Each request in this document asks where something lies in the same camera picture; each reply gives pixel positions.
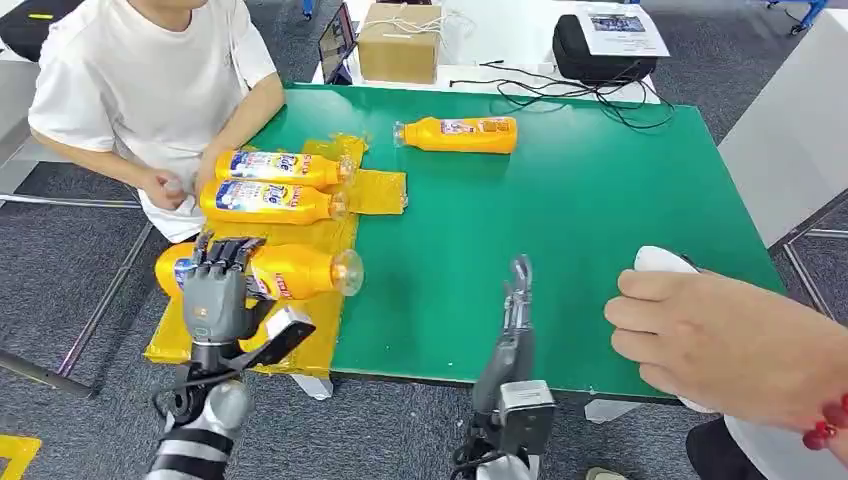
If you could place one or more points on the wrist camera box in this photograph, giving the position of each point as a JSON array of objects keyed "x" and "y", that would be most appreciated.
[
  {"x": 285, "y": 334},
  {"x": 526, "y": 417}
]

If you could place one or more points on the pale table foot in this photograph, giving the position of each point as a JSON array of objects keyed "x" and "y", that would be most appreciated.
[
  {"x": 609, "y": 411},
  {"x": 314, "y": 387}
]

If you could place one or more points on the cardboard box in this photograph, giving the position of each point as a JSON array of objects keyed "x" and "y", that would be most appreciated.
[{"x": 397, "y": 56}]

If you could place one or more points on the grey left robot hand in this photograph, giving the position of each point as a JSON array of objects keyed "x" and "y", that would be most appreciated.
[{"x": 215, "y": 301}]

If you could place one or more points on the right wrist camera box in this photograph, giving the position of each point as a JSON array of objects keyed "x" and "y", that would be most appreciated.
[{"x": 526, "y": 417}]

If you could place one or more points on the orange drink bottle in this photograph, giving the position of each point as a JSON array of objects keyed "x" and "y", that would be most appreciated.
[
  {"x": 278, "y": 169},
  {"x": 298, "y": 272},
  {"x": 430, "y": 136},
  {"x": 265, "y": 202}
]

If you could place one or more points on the standing person's hand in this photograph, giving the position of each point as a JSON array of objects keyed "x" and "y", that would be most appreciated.
[{"x": 715, "y": 338}]

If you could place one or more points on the white handheld device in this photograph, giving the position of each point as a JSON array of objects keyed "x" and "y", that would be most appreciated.
[{"x": 662, "y": 258}]

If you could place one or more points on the metal floor frame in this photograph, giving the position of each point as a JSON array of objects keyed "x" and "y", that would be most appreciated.
[{"x": 811, "y": 278}]

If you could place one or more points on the white table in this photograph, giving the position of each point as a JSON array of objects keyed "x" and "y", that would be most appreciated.
[{"x": 503, "y": 33}]

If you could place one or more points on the green table mat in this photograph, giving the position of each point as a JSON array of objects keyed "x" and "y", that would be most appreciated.
[{"x": 583, "y": 212}]

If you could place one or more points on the printed paper sheet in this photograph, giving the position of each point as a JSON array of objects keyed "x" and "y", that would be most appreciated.
[{"x": 619, "y": 33}]

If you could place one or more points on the black bag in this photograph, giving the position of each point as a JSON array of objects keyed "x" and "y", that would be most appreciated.
[{"x": 583, "y": 63}]

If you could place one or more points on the metal frame table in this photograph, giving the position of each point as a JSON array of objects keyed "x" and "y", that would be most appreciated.
[{"x": 13, "y": 132}]

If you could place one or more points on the black case with yellow mark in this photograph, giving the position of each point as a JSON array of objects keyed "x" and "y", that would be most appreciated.
[{"x": 26, "y": 26}]

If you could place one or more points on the standing person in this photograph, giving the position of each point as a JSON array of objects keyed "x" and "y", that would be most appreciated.
[{"x": 762, "y": 457}]

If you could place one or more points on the blue frame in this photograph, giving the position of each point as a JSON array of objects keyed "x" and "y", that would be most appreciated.
[{"x": 811, "y": 13}]

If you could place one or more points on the grey table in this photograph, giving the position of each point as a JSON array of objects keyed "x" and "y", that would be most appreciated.
[{"x": 788, "y": 152}]

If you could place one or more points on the seated person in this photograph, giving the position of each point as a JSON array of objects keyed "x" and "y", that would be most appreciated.
[{"x": 146, "y": 86}]

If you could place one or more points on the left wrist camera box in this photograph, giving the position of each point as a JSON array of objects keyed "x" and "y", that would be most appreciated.
[{"x": 285, "y": 334}]

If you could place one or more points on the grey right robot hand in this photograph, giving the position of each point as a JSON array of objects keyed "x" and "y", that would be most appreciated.
[{"x": 513, "y": 358}]

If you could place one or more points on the seated person's left hand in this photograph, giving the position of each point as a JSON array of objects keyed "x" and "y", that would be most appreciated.
[{"x": 206, "y": 172}]

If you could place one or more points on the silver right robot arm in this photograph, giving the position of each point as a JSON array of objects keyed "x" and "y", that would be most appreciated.
[{"x": 503, "y": 469}]

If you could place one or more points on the dark tablet screen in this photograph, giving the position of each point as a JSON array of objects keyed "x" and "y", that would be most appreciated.
[{"x": 334, "y": 43}]

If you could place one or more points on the yellow sheet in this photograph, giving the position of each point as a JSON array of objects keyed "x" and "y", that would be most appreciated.
[{"x": 318, "y": 331}]

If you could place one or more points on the seated person's right hand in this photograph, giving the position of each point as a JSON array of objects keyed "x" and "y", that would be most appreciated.
[{"x": 164, "y": 191}]

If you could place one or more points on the pale shoe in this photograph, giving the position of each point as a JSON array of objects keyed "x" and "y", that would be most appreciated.
[{"x": 603, "y": 474}]

